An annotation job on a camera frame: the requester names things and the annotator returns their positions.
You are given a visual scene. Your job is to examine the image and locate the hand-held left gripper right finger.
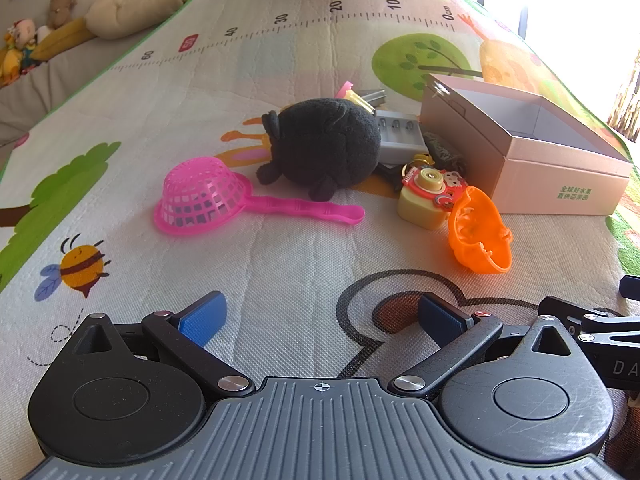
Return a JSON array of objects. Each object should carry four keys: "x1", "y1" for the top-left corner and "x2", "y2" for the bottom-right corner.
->
[{"x1": 389, "y1": 292, "x2": 576, "y2": 401}]

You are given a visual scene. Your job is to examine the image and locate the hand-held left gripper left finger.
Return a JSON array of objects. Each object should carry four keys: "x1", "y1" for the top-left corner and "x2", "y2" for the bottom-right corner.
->
[{"x1": 75, "y1": 290, "x2": 257, "y2": 398}]

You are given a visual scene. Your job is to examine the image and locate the orange plastic toy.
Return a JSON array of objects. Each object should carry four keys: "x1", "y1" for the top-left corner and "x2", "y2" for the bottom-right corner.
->
[{"x1": 446, "y1": 186, "x2": 514, "y2": 275}]

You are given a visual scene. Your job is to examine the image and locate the yellow toy camera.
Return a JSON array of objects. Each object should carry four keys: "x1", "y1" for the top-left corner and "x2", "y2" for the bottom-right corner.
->
[{"x1": 397, "y1": 157, "x2": 468, "y2": 231}]

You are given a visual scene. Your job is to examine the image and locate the pink plastic toy strainer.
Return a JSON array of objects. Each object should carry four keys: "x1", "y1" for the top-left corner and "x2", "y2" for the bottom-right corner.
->
[{"x1": 153, "y1": 156, "x2": 366, "y2": 237}]

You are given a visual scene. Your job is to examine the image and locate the white cardboard box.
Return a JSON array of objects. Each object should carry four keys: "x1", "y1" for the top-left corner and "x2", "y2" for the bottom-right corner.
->
[{"x1": 420, "y1": 73, "x2": 633, "y2": 216}]

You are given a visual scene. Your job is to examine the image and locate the shiny plastic packet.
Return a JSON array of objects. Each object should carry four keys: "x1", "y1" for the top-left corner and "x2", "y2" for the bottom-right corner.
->
[{"x1": 422, "y1": 131, "x2": 468, "y2": 173}]

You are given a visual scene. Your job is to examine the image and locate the grey battery charger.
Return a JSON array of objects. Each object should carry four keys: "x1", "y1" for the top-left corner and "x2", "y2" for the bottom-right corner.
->
[{"x1": 374, "y1": 109, "x2": 431, "y2": 166}]

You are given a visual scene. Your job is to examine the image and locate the black plush toy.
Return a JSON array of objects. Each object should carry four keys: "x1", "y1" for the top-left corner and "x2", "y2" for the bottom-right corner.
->
[{"x1": 256, "y1": 97, "x2": 383, "y2": 201}]

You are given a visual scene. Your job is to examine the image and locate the silver metal tin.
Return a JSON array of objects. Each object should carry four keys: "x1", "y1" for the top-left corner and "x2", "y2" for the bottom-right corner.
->
[{"x1": 357, "y1": 89, "x2": 387, "y2": 111}]

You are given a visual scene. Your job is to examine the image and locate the yellow and pink toy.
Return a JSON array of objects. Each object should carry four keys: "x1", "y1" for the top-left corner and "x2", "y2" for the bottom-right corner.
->
[{"x1": 336, "y1": 80, "x2": 376, "y2": 113}]

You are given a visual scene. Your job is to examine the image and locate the potted plant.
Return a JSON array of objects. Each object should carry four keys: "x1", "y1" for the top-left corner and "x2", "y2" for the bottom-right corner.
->
[{"x1": 607, "y1": 45, "x2": 640, "y2": 141}]

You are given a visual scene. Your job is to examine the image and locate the printed cartoon play mat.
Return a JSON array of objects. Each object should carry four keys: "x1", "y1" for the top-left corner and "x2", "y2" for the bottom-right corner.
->
[{"x1": 0, "y1": 0, "x2": 640, "y2": 476}]

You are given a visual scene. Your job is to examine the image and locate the grey sofa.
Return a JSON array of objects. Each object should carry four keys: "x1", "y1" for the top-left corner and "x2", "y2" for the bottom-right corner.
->
[{"x1": 0, "y1": 35, "x2": 166, "y2": 161}]

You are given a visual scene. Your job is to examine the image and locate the yellow cushion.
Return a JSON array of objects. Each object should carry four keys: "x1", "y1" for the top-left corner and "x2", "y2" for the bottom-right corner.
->
[{"x1": 27, "y1": 17, "x2": 96, "y2": 63}]

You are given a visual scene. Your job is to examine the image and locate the yellow plush toy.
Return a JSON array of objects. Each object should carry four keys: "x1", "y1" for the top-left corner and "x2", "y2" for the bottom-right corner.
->
[{"x1": 0, "y1": 47, "x2": 26, "y2": 86}]

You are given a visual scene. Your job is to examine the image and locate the cream pillow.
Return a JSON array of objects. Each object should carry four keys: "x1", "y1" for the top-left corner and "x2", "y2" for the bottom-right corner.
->
[{"x1": 85, "y1": 0, "x2": 193, "y2": 40}]

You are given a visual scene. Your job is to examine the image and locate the colourful plush doll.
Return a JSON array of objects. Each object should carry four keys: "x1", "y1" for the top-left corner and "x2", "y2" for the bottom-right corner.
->
[{"x1": 5, "y1": 18, "x2": 38, "y2": 51}]

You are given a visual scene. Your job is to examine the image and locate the brown plush bear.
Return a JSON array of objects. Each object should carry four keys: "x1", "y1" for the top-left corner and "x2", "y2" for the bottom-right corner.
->
[{"x1": 47, "y1": 0, "x2": 81, "y2": 30}]

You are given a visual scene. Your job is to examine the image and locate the dark furniture frame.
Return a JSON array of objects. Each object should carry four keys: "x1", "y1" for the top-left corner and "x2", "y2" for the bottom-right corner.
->
[{"x1": 472, "y1": 0, "x2": 538, "y2": 41}]

